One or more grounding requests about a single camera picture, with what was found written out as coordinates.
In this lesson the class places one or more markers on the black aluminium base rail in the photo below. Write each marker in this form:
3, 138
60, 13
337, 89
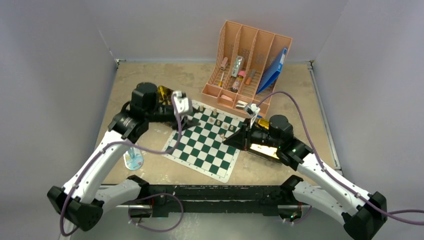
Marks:
238, 199

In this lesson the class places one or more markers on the white blue round disc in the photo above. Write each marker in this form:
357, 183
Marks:
133, 159

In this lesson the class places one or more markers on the gold tin with white pieces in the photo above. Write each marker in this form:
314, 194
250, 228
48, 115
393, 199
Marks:
264, 152

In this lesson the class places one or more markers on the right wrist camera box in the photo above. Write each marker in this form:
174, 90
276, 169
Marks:
252, 110

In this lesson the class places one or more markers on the grey box in organizer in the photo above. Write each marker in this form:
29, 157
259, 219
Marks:
237, 66

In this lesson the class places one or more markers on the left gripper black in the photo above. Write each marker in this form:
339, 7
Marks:
186, 121

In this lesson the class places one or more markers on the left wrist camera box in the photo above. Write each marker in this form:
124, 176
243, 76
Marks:
182, 105

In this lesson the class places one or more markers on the green white chess board mat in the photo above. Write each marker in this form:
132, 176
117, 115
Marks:
201, 148

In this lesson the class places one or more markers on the blue folder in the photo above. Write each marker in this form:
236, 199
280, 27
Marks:
273, 71

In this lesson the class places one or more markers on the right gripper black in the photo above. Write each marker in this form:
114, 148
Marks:
238, 140

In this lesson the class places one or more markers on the gold tin with dark pieces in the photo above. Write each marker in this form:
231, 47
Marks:
164, 96

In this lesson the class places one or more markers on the pink capped bottle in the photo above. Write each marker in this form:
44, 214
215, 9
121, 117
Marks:
238, 81

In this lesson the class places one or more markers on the pink desk organizer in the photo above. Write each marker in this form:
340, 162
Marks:
259, 48

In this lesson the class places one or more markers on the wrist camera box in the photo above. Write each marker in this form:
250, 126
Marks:
252, 110
182, 105

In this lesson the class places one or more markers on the white stapler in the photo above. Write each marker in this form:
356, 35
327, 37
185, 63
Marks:
240, 105

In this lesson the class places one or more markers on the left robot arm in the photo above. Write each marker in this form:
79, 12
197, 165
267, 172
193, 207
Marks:
81, 200

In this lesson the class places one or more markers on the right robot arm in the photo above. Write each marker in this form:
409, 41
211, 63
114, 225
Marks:
356, 209

